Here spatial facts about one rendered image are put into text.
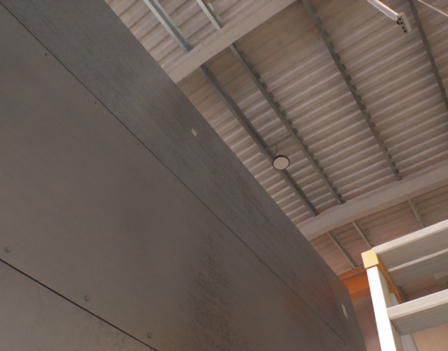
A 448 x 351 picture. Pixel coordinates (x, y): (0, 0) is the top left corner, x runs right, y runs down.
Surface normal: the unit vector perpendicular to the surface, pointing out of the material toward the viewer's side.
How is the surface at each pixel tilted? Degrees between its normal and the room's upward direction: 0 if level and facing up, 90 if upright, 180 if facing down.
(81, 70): 90
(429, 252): 180
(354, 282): 90
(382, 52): 176
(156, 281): 90
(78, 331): 90
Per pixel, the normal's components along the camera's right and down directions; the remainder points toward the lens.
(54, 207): 0.81, -0.45
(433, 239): 0.00, 0.62
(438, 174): -0.58, -0.64
